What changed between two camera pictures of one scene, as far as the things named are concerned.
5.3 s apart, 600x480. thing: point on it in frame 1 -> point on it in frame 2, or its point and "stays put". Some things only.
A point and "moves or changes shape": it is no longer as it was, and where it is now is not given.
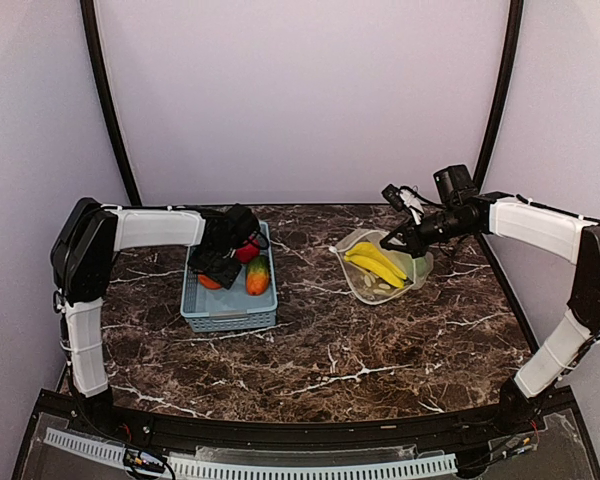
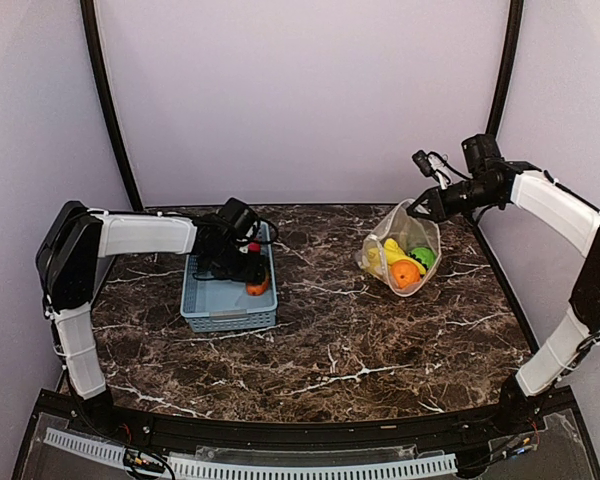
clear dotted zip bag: [377, 274] moves or changes shape
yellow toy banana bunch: [365, 255] -> [393, 253]
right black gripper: [414, 243] -> [439, 208]
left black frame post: [100, 71] stays put
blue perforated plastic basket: [249, 304] stays put
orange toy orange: [207, 282] -> [405, 273]
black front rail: [58, 410] stays put
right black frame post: [512, 54] stays put
